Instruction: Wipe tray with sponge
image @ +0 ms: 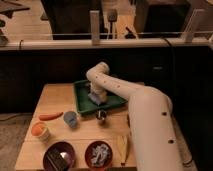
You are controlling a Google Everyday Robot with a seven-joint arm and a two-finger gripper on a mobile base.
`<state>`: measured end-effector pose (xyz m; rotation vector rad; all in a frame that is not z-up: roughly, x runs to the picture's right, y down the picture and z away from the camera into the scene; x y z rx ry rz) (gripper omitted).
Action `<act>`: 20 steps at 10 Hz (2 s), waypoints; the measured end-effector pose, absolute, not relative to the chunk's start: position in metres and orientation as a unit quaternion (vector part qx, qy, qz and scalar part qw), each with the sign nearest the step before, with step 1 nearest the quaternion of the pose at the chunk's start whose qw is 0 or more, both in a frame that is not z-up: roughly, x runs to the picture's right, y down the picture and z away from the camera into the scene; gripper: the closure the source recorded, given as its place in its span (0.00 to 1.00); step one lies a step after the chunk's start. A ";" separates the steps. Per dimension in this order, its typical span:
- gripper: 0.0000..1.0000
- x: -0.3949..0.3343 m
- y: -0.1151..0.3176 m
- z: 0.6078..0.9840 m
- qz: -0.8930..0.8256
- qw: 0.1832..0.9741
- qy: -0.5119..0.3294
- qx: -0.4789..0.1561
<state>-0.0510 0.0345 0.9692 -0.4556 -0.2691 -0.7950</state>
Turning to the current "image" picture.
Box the black cable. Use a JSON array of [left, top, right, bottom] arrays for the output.
[[161, 37, 177, 101]]

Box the blue cup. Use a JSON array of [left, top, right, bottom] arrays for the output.
[[63, 111, 77, 128]]

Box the purple bowl with black block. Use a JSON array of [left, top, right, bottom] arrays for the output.
[[43, 141, 76, 171]]

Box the green tray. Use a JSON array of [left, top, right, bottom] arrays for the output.
[[73, 80, 126, 116]]

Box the black block in bowl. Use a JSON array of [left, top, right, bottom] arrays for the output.
[[46, 149, 68, 171]]

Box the white horizontal rail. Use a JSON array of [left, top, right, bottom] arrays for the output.
[[0, 37, 213, 51]]

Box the orange carrot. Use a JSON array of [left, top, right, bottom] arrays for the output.
[[38, 112, 63, 121]]

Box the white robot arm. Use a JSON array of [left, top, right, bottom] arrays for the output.
[[86, 62, 184, 171]]

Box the small metal cup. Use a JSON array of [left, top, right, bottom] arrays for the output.
[[96, 110, 106, 125]]

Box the red bowl with crumpled paper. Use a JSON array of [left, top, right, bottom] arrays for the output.
[[85, 141, 113, 171]]

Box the crumpled white paper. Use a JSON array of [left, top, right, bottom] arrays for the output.
[[91, 144, 109, 167]]

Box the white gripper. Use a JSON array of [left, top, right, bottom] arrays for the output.
[[90, 83, 107, 102]]

